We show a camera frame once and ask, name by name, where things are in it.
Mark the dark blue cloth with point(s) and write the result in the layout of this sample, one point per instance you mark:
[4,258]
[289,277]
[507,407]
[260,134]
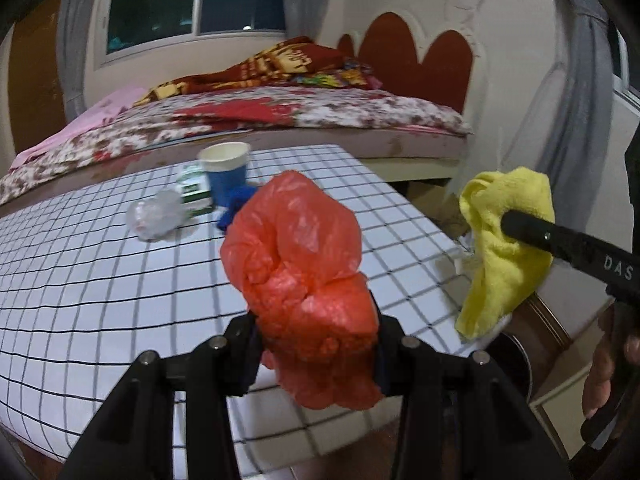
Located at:
[235,200]

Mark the clear plastic bag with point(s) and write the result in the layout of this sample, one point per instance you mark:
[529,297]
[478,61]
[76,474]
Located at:
[155,215]

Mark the large sliding window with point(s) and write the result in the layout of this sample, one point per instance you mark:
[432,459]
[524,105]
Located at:
[150,0]

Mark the tied grey curtain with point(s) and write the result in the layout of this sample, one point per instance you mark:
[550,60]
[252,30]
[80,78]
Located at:
[575,110]

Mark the brown wooden door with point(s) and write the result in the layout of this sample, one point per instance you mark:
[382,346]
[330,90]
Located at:
[35,75]

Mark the pink cloth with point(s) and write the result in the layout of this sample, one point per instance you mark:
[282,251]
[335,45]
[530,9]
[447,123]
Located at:
[100,110]

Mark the narrow side window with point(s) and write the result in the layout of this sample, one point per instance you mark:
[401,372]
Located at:
[622,60]

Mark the red patterned blanket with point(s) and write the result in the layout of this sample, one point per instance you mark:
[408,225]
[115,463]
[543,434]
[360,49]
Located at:
[280,62]

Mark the floral bed sheet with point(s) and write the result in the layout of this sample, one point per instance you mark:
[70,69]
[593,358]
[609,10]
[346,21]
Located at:
[350,110]

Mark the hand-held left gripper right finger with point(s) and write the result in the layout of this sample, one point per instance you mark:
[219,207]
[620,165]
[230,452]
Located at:
[387,360]

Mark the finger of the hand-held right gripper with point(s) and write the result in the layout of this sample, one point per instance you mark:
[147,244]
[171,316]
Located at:
[535,232]

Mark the white grid tablecloth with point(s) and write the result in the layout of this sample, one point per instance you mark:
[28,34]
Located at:
[100,285]

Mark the red plastic bag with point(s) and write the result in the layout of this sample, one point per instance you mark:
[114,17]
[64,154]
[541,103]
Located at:
[295,260]

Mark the green and white small box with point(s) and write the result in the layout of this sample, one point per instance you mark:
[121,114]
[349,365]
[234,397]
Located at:
[195,195]

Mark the blue paper cup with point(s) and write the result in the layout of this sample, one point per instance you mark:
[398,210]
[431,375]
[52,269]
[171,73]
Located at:
[227,185]

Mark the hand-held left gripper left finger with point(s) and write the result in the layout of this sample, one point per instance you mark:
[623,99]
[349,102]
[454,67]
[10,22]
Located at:
[240,345]

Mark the colourful pillow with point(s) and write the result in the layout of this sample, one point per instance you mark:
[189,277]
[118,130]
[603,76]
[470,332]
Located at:
[345,77]

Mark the black trash bin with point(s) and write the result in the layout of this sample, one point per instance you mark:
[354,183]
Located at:
[510,360]

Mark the yellow cloth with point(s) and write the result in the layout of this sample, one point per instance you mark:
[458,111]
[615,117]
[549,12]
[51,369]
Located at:
[500,280]

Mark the person's right hand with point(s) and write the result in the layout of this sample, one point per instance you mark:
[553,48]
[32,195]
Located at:
[600,370]

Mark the red scalloped headboard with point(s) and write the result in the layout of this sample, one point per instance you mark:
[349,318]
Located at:
[400,55]

